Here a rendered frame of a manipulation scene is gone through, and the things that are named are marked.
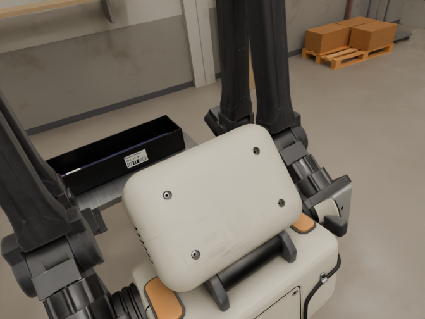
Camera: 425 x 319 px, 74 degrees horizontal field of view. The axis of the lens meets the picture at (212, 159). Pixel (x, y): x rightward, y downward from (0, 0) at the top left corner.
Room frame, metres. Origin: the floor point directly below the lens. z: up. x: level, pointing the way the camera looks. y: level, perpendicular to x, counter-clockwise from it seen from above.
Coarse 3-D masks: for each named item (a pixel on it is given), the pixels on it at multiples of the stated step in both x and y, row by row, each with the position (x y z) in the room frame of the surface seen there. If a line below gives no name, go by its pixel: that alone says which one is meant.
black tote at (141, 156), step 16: (144, 128) 1.19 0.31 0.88; (160, 128) 1.23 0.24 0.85; (176, 128) 1.14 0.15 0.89; (96, 144) 1.08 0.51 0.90; (112, 144) 1.11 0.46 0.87; (128, 144) 1.15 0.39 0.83; (144, 144) 1.02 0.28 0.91; (160, 144) 1.05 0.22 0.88; (176, 144) 1.08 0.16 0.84; (48, 160) 0.99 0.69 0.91; (64, 160) 1.02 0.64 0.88; (80, 160) 1.04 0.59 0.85; (96, 160) 1.07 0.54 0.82; (112, 160) 0.95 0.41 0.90; (128, 160) 0.98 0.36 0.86; (144, 160) 1.01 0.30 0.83; (64, 176) 0.86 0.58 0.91; (80, 176) 0.89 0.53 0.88; (96, 176) 0.91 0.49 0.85; (112, 176) 0.94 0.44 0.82; (80, 192) 0.87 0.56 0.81
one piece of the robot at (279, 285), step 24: (312, 216) 0.30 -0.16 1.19; (312, 240) 0.23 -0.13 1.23; (336, 240) 0.23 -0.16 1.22; (144, 264) 0.24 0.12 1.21; (288, 264) 0.20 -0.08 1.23; (312, 264) 0.20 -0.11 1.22; (336, 264) 0.22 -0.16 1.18; (144, 288) 0.20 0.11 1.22; (168, 288) 0.19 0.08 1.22; (240, 288) 0.18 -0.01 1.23; (264, 288) 0.17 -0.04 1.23; (288, 288) 0.17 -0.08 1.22; (312, 288) 0.19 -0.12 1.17; (120, 312) 0.18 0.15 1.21; (144, 312) 0.17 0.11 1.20; (168, 312) 0.16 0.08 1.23; (192, 312) 0.16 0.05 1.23; (216, 312) 0.15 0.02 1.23; (240, 312) 0.15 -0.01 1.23; (264, 312) 0.16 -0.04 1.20; (288, 312) 0.17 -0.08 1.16; (312, 312) 0.18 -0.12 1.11
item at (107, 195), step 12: (192, 144) 1.13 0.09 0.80; (168, 156) 1.05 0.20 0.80; (144, 168) 0.99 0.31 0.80; (120, 180) 0.93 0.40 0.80; (84, 192) 0.88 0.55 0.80; (96, 192) 0.87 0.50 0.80; (108, 192) 0.86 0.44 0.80; (120, 192) 0.85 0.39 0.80; (84, 204) 0.81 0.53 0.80; (96, 204) 0.80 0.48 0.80; (108, 204) 0.81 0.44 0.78
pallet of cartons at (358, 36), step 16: (320, 32) 4.04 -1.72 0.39; (336, 32) 4.05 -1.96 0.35; (352, 32) 4.07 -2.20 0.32; (368, 32) 3.84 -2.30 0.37; (384, 32) 3.88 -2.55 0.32; (304, 48) 4.25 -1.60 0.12; (320, 48) 3.96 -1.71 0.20; (336, 48) 4.07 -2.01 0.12; (352, 48) 3.99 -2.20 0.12; (368, 48) 3.79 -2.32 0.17; (384, 48) 4.02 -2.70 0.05; (336, 64) 3.61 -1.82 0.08; (352, 64) 3.71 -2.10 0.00
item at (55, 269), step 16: (64, 240) 0.26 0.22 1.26; (32, 256) 0.24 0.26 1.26; (48, 256) 0.24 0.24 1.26; (64, 256) 0.24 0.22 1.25; (32, 272) 0.22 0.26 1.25; (48, 272) 0.22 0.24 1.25; (64, 272) 0.22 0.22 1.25; (80, 272) 0.22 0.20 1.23; (48, 288) 0.20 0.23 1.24; (64, 288) 0.21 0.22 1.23
